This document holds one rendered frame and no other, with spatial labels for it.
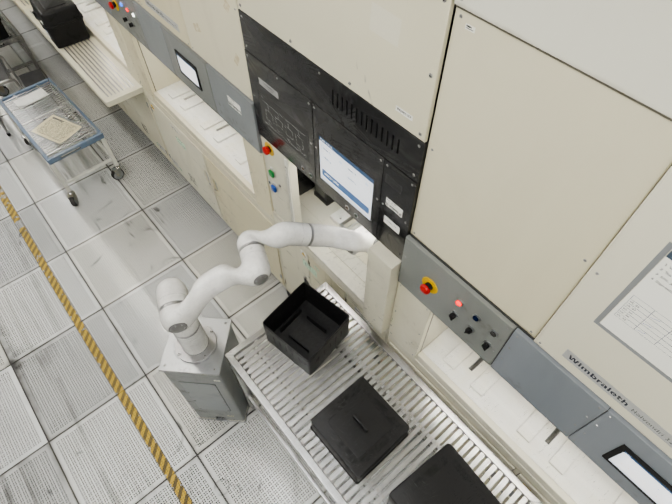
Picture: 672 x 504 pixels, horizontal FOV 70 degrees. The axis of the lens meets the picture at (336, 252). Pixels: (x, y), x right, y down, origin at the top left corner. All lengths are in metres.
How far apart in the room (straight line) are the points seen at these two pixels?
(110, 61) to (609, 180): 3.49
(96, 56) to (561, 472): 3.76
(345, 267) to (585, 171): 1.48
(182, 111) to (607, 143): 2.69
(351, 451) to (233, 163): 1.69
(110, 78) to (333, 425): 2.79
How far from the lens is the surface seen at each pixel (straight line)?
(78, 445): 3.25
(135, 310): 3.47
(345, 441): 2.02
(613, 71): 0.95
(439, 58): 1.17
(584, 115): 1.02
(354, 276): 2.31
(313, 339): 2.27
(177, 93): 3.43
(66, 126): 4.15
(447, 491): 1.87
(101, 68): 3.95
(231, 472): 2.93
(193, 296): 1.94
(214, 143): 3.02
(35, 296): 3.84
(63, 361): 3.49
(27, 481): 3.32
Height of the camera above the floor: 2.83
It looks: 55 degrees down
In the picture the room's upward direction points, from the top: straight up
